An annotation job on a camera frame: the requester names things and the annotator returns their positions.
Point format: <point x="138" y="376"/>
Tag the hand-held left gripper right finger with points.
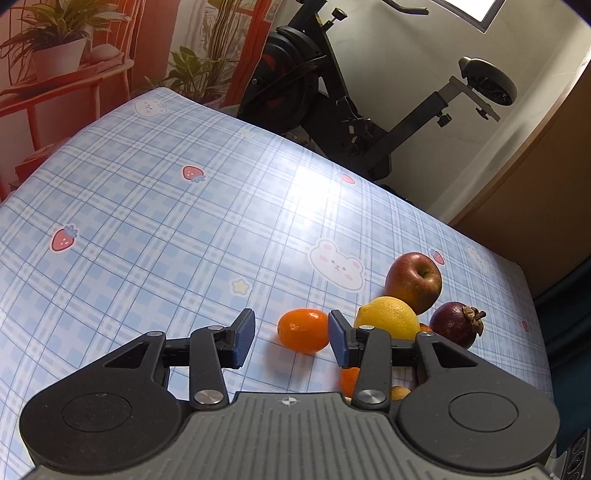
<point x="338" y="344"/>

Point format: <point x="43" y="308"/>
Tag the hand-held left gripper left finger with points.
<point x="243" y="344"/>

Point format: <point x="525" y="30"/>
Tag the small brown longan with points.
<point x="400" y="393"/>

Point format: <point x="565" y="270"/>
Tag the dark purple mangosteen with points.
<point x="455" y="325"/>

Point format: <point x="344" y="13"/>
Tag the yellow lemon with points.
<point x="387" y="316"/>

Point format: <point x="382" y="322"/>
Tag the red apple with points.
<point x="413" y="281"/>

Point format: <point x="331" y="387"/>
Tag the blue curtain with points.
<point x="570" y="332"/>

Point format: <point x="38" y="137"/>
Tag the blue plaid tablecloth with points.
<point x="161" y="230"/>

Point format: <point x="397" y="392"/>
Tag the wooden cabinet panel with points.
<point x="531" y="194"/>

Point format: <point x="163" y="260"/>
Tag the black exercise bike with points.
<point x="295" y="69"/>

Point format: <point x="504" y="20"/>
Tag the window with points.
<point x="468" y="9"/>

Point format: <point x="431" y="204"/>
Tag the wall poster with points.
<point x="92" y="55"/>

